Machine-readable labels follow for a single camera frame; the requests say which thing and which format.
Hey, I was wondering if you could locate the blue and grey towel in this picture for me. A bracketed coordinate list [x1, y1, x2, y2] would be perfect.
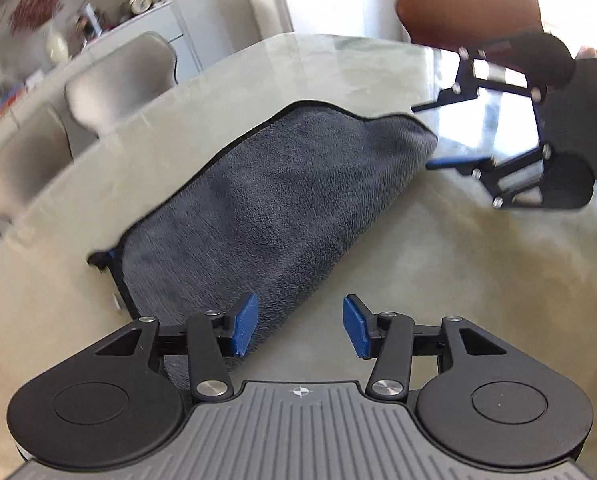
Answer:
[87, 101, 439, 361]

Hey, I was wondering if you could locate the stack of books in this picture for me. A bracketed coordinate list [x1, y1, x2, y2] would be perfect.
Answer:
[0, 79, 30, 133]

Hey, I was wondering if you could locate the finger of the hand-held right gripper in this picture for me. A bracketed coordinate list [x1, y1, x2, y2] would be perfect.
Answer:
[425, 145, 554, 210]
[411, 35, 546, 112]

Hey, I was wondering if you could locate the white ceramic vase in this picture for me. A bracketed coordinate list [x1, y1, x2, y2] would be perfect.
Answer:
[45, 27, 72, 65]

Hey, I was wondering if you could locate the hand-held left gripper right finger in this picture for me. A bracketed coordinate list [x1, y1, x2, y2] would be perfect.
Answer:
[342, 294, 508, 402]

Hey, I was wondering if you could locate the grey upholstered dining chair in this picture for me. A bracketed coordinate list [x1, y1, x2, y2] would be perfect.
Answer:
[63, 31, 180, 137]
[0, 104, 75, 237]

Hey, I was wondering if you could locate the white sideboard cabinet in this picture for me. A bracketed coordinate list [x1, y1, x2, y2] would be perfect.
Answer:
[0, 0, 204, 136]

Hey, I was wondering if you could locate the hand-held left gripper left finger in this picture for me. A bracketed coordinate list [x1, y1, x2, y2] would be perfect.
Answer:
[94, 292, 259, 403]

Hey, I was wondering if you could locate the brown leather chair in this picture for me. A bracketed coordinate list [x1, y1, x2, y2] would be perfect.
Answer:
[395, 0, 545, 57]

